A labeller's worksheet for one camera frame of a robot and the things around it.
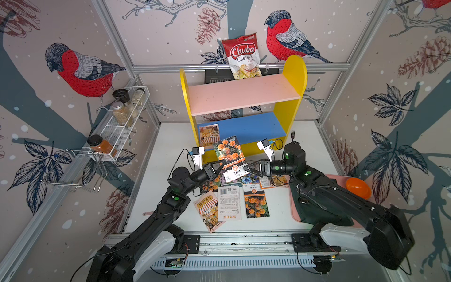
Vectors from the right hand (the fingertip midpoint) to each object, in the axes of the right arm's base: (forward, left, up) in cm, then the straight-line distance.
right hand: (246, 168), depth 69 cm
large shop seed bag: (+26, +20, -11) cm, 35 cm away
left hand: (+2, +8, +2) cm, 8 cm away
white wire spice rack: (+10, +58, +6) cm, 59 cm away
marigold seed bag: (+7, +7, +2) cm, 10 cm away
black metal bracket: (+52, +12, +11) cm, 55 cm away
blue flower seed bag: (+8, -3, -25) cm, 26 cm away
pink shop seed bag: (-7, +18, -24) cm, 31 cm away
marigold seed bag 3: (+3, +17, -25) cm, 30 cm away
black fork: (+42, -33, -26) cm, 59 cm away
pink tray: (-7, -25, -26) cm, 37 cm away
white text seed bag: (-6, +7, -25) cm, 26 cm away
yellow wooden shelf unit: (+59, -6, -20) cm, 62 cm away
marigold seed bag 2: (-5, -6, -26) cm, 27 cm away
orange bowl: (+4, -57, -22) cm, 62 cm away
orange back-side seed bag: (+6, -11, -24) cm, 28 cm away
